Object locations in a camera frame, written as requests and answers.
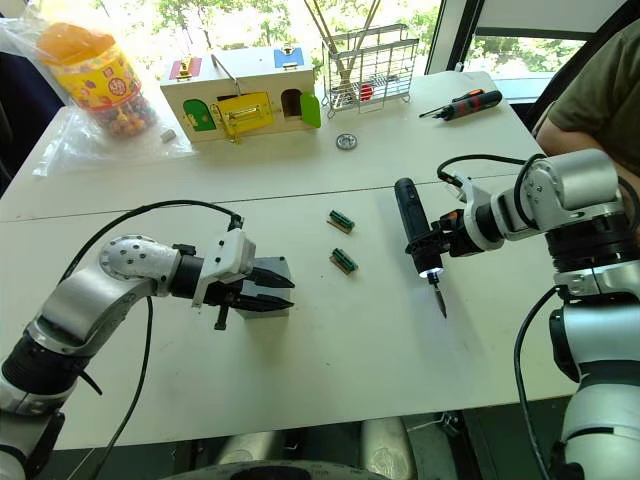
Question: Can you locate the wooden lock box toy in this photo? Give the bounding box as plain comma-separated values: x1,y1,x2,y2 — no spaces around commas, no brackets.
159,43,323,147

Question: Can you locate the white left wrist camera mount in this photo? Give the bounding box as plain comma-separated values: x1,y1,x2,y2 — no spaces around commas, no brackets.
191,229,258,309

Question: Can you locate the clear plastic bag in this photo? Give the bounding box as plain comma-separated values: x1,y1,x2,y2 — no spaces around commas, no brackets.
0,12,196,177

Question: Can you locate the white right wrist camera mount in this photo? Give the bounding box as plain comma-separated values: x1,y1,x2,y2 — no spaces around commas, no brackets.
443,172,505,252

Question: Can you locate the red and black screwdriver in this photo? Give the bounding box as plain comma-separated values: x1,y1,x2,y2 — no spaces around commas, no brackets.
418,89,504,123

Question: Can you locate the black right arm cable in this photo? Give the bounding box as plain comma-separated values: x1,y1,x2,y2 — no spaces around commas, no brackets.
436,153,548,236

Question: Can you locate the black electric screwdriver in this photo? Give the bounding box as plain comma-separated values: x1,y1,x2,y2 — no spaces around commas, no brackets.
393,176,448,320

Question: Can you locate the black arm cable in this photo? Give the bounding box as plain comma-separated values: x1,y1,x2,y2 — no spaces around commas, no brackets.
55,199,245,480
436,153,548,236

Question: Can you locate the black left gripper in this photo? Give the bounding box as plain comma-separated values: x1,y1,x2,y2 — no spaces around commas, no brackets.
203,268,296,331

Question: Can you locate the small green terminal block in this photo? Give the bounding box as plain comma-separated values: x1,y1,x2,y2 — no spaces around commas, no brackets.
329,247,360,275
327,209,357,234

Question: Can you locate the wire dish rack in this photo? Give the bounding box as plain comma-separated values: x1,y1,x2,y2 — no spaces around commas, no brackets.
320,23,420,119

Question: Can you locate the grey metal box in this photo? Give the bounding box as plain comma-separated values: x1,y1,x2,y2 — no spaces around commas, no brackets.
237,256,295,320

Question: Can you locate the person in olive shirt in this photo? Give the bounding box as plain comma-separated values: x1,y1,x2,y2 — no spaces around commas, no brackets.
532,19,640,187

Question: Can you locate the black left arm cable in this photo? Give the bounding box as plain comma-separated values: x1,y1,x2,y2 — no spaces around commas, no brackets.
55,199,245,480

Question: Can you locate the candy jar with orange lid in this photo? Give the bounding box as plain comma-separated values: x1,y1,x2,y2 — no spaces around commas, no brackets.
36,22,160,139

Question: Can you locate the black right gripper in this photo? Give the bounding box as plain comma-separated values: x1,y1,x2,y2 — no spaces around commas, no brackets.
405,212,487,259

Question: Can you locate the thin wooden stick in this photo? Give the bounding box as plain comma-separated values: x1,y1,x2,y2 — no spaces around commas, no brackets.
303,0,357,94
338,0,382,94

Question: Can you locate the grey rounded cylinder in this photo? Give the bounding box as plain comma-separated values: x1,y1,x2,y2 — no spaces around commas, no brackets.
217,430,279,467
360,417,416,480

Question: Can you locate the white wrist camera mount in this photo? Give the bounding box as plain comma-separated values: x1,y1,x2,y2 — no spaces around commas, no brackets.
443,172,505,252
191,229,258,309

